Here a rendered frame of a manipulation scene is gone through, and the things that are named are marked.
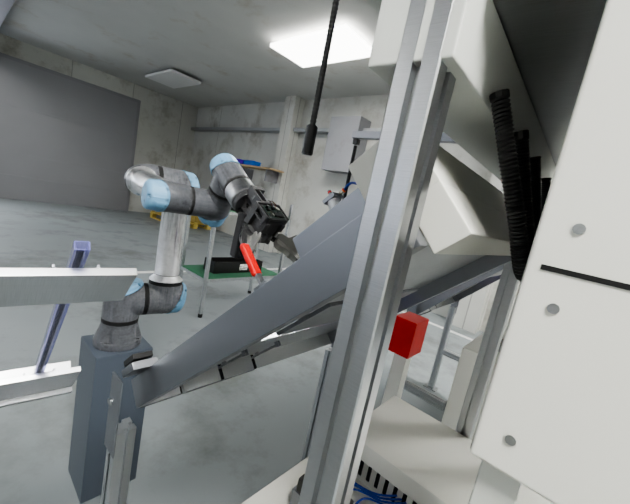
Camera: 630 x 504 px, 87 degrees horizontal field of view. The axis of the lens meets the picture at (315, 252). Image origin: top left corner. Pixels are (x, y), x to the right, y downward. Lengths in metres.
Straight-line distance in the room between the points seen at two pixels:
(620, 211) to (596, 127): 0.06
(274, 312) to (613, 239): 0.34
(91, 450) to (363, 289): 1.32
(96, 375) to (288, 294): 1.01
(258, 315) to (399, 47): 0.35
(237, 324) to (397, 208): 0.31
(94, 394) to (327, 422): 1.10
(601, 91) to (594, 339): 0.17
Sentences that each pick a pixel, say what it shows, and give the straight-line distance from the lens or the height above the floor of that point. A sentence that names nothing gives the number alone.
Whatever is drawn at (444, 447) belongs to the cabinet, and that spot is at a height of 0.62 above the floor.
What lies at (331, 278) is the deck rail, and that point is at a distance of 0.38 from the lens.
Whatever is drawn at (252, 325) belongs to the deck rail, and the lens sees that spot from 0.48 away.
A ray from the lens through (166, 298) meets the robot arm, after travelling 1.33.
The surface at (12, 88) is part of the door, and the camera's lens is 9.14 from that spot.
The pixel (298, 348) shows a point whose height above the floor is 0.70.
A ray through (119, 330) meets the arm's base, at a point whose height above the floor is 0.62.
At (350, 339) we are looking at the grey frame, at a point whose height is 1.06.
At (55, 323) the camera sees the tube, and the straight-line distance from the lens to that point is 0.58.
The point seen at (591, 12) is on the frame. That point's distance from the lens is 0.41.
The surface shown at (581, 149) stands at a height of 1.26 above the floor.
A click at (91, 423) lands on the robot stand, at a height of 0.31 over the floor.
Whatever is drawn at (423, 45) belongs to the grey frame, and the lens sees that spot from 0.33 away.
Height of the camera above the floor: 1.18
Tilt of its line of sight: 9 degrees down
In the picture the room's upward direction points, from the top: 12 degrees clockwise
